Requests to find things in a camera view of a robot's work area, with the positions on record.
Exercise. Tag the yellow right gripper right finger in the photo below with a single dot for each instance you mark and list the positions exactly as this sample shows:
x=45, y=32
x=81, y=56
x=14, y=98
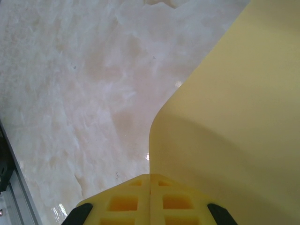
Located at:
x=201, y=211

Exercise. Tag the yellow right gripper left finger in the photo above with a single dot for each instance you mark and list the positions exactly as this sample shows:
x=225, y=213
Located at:
x=103, y=211

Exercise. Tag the yellow cloth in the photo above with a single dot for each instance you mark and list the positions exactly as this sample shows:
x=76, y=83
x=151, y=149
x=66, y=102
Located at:
x=234, y=117

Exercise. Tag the long aluminium mounting rail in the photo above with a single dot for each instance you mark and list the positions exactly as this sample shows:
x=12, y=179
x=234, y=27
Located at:
x=21, y=199

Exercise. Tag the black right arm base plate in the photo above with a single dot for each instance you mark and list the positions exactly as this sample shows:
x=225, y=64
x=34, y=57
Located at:
x=4, y=164

